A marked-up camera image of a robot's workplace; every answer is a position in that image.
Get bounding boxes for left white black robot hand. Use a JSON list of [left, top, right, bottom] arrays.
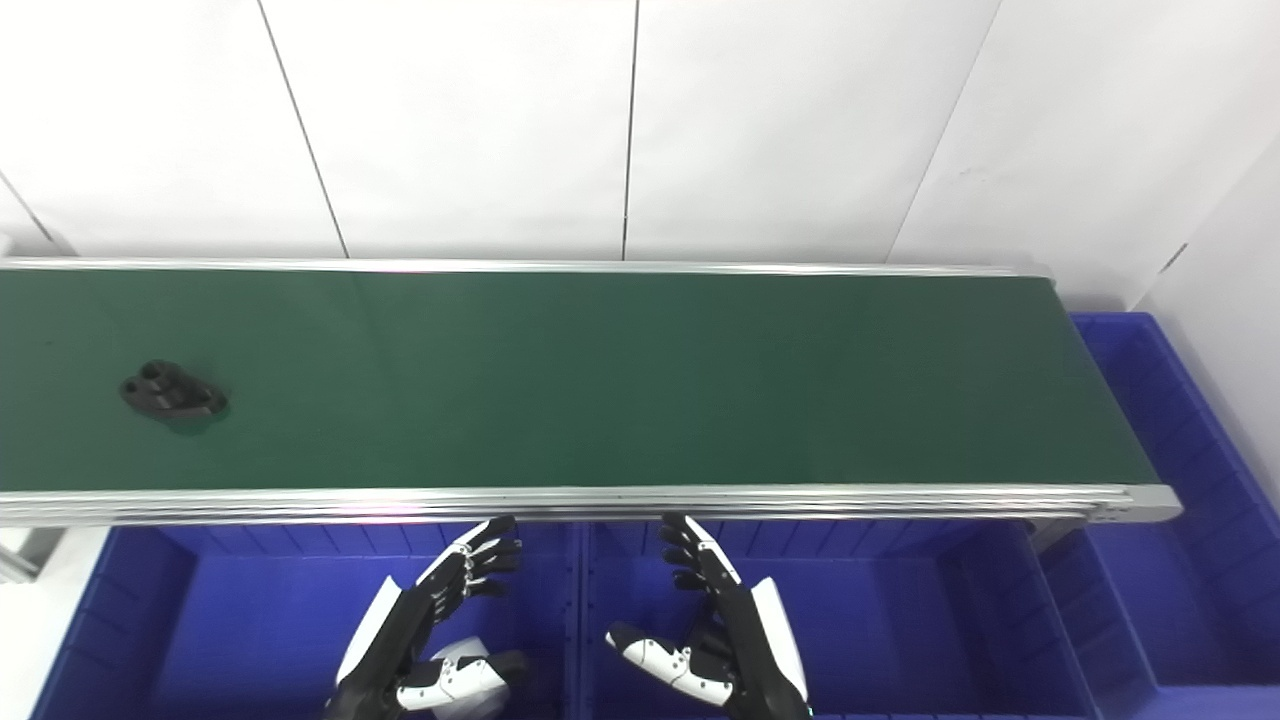
[[325, 515, 532, 720]]

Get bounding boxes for blue plastic bin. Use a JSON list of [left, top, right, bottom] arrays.
[[30, 520, 583, 720], [575, 519, 1101, 720], [1040, 311, 1280, 720]]

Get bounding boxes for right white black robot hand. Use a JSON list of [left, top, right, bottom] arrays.
[[605, 513, 813, 720]]

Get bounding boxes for aluminium conveyor leg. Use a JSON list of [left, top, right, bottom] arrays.
[[1028, 519, 1087, 552], [0, 527, 63, 587]]

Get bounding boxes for green conveyor belt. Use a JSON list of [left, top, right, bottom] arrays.
[[0, 269, 1161, 493], [0, 257, 1185, 530]]

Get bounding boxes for black machined part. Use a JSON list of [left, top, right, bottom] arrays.
[[119, 359, 230, 422]]

